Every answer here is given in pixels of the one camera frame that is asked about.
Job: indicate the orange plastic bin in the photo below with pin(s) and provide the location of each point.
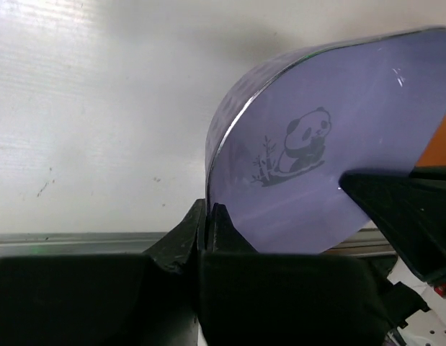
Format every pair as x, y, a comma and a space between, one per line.
434, 154

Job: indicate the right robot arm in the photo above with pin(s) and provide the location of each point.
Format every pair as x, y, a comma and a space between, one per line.
413, 322

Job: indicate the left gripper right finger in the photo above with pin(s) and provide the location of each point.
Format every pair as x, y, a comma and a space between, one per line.
250, 298

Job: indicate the purple plate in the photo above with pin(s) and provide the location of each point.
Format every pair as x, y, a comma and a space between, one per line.
288, 129

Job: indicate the aluminium rail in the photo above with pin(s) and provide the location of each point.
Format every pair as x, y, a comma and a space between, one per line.
365, 243

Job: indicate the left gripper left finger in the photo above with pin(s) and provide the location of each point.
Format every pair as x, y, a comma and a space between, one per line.
103, 299

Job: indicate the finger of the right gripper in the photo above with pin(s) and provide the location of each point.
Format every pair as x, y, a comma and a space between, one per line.
411, 214

